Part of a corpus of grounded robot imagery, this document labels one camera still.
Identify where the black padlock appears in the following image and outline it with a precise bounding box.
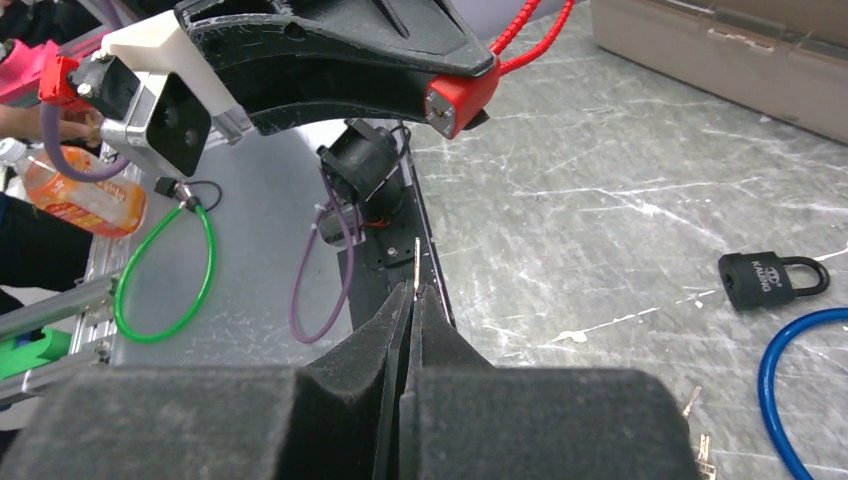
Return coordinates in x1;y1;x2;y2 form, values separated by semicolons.
717;251;830;312

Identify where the orange drink bottle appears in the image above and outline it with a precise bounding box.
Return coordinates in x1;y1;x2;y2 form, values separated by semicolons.
1;138;147;238

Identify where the silver key bunch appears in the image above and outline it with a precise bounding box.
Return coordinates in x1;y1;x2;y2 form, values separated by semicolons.
413;237;422;301

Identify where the green cable lock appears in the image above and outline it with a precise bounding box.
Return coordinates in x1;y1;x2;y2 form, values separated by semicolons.
113;177;224;345

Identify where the aluminium frame rail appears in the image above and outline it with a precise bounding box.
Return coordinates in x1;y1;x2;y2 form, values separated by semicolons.
1;226;148;411

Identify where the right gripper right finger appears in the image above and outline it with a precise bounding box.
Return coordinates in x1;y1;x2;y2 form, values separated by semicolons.
399;288;698;479

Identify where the red cable lock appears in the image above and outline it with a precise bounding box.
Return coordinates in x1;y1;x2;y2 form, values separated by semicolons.
423;0;576;139

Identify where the blue cable lock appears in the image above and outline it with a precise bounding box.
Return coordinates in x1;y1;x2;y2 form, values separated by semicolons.
756;307;847;479

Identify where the small silver key pair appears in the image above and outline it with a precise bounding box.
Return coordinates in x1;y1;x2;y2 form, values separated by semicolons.
680;384;720;480

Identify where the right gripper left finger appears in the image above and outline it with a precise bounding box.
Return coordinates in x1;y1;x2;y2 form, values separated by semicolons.
1;283;412;479

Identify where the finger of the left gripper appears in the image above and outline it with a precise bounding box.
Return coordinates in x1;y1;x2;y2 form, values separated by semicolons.
174;1;495;77
192;33;492;137

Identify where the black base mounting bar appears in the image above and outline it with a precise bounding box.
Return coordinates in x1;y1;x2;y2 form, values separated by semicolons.
317;119;455;327

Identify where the brown translucent tool box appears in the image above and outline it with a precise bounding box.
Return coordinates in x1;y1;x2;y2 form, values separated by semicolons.
590;1;847;142

